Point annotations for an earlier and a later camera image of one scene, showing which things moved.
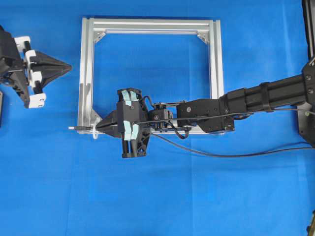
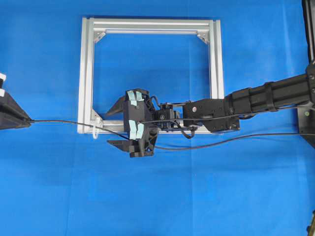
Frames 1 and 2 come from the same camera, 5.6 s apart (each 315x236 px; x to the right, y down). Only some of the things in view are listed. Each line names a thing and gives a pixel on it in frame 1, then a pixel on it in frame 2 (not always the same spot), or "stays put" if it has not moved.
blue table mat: (257, 179) stays put
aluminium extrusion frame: (91, 31) stays put
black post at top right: (308, 10) stays put
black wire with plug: (93, 128) → (32, 121)
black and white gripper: (15, 58) → (12, 115)
